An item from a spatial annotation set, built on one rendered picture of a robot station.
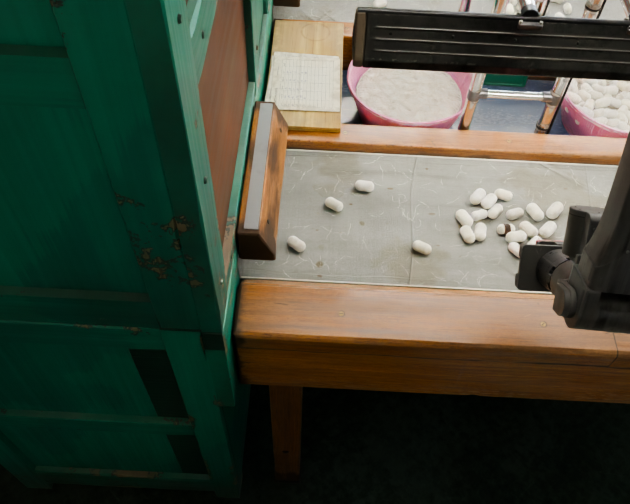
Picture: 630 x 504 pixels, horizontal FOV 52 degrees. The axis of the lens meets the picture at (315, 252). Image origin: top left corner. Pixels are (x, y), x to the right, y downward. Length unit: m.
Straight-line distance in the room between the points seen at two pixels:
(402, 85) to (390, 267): 0.47
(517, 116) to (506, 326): 0.60
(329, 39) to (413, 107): 0.24
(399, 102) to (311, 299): 0.54
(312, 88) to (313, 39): 0.16
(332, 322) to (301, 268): 0.13
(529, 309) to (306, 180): 0.45
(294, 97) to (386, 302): 0.48
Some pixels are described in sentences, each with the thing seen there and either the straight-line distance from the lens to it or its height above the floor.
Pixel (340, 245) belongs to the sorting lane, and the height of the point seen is 0.74.
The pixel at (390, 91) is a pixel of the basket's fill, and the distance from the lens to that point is 1.43.
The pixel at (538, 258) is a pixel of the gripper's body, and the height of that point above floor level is 0.93.
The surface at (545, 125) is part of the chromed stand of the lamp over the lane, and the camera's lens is 1.35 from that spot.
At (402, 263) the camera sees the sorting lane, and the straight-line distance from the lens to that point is 1.11.
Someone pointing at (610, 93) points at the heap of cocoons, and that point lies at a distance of 1.55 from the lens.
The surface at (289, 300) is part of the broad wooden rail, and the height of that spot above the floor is 0.76.
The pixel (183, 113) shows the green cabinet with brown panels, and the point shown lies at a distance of 0.60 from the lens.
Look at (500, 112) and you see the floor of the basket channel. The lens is 1.51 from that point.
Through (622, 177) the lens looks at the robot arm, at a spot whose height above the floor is 1.16.
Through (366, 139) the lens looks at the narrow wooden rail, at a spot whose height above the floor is 0.76.
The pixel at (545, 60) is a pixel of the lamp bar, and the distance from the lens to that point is 1.01.
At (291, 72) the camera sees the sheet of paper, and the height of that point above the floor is 0.78.
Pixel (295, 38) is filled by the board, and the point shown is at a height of 0.78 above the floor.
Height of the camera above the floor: 1.64
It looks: 54 degrees down
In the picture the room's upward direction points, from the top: 3 degrees clockwise
